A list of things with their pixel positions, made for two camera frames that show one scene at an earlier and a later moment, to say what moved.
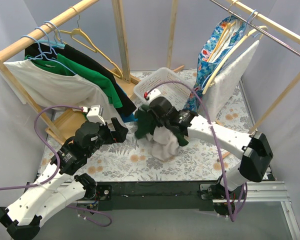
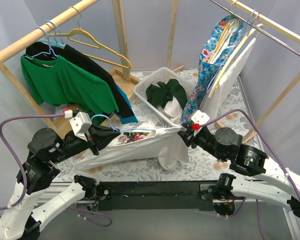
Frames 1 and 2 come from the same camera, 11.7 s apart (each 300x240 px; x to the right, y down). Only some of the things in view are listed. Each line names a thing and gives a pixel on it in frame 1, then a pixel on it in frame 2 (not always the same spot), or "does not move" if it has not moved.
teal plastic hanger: [52, 43] does not move
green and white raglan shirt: [164, 141] → [170, 96]
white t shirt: [46, 89] → [166, 143]
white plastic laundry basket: [171, 86] does not move
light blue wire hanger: [43, 56] → [117, 130]
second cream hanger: [225, 33] does not move
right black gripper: [152, 110] → [190, 136]
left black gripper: [112, 130] → [93, 142]
